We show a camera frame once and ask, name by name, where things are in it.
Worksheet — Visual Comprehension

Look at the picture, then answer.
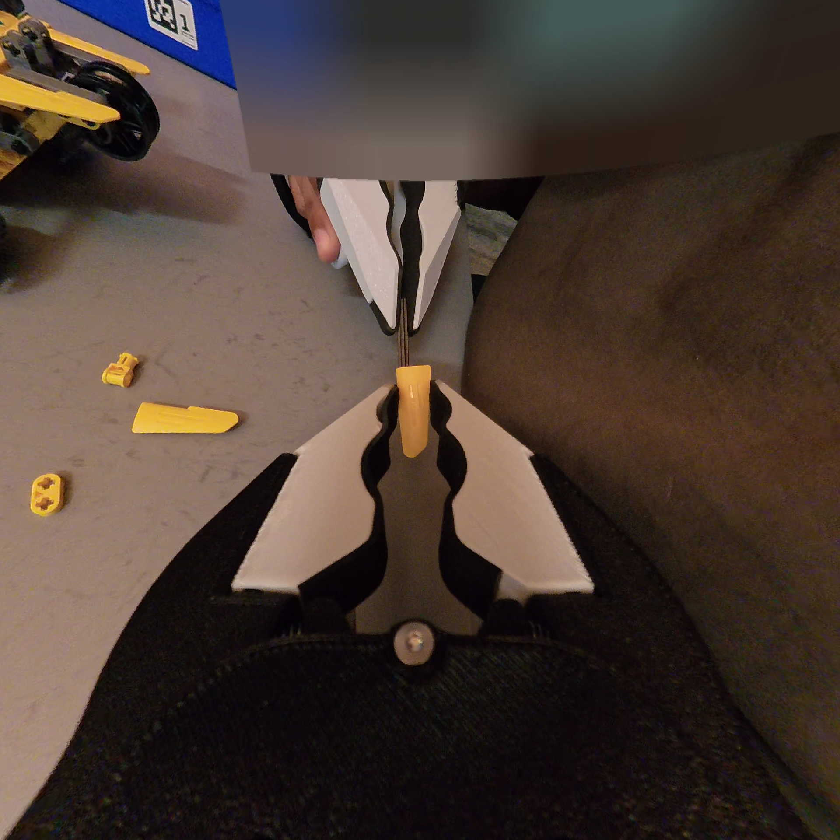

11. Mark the person's right hand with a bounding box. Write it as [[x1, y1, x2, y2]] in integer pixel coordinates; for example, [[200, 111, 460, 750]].
[[289, 176, 342, 265]]

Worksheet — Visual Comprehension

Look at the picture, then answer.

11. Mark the yellow black toy tracked vehicle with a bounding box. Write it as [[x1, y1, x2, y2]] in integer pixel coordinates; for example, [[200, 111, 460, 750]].
[[0, 0, 161, 185]]

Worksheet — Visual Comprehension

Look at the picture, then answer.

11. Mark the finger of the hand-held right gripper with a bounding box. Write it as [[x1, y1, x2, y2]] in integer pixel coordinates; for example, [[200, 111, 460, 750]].
[[400, 180, 463, 330], [320, 178, 404, 337]]

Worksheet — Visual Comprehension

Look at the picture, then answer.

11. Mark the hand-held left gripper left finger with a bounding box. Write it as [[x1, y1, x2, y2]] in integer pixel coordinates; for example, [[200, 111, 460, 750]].
[[231, 384, 399, 616]]

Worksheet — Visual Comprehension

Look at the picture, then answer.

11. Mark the blue plastic bin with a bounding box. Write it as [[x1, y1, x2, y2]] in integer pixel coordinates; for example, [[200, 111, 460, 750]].
[[59, 0, 237, 89]]

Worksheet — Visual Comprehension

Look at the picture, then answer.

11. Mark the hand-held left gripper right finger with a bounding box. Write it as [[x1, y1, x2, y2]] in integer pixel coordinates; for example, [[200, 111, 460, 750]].
[[430, 379, 595, 616]]

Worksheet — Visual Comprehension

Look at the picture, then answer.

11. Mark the yellow blade-shaped brick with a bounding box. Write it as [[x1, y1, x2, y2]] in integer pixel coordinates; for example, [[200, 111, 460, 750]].
[[395, 365, 433, 459], [131, 402, 240, 435]]

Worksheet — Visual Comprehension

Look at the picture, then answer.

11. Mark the yellow two-hole liftarm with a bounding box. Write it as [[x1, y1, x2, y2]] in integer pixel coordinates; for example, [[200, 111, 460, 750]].
[[29, 474, 67, 517]]

